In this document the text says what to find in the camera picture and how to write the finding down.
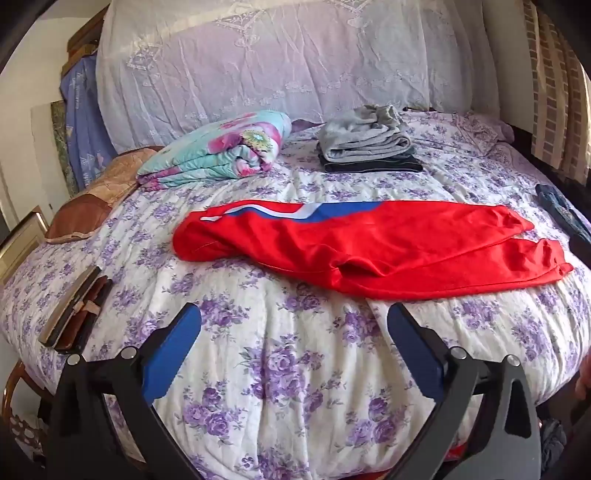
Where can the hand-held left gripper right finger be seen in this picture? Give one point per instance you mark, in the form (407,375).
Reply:
(401,327)

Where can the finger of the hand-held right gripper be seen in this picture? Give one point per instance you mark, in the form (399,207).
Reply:
(558,207)

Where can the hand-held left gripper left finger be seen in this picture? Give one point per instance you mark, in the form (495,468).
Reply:
(184,323)

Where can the red pants with striped band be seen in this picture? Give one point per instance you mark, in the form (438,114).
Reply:
(369,244)

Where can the folded black pants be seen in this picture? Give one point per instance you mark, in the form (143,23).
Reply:
(369,165)

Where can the folded grey pants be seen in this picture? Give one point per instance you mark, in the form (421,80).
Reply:
(360,138)

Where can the purple floral pillow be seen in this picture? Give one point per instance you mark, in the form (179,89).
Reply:
(485,129)

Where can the purple floral bed quilt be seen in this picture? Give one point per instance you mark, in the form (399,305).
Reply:
(286,369)

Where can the beige checked curtain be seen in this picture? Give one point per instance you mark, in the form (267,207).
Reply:
(554,92)

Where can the brown pillow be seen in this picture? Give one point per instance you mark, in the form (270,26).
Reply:
(92,198)

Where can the folded teal floral blanket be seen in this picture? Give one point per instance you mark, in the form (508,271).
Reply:
(217,147)

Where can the dark cloth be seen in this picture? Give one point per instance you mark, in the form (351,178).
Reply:
(554,438)

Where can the blue patterned cloth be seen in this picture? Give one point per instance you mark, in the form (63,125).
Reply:
(83,120)

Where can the lavender lace cover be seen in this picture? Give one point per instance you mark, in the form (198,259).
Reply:
(277,60)

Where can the wooden furniture edge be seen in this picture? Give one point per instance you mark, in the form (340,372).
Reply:
(85,41)

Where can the gold picture frame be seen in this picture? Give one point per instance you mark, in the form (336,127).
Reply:
(23,240)

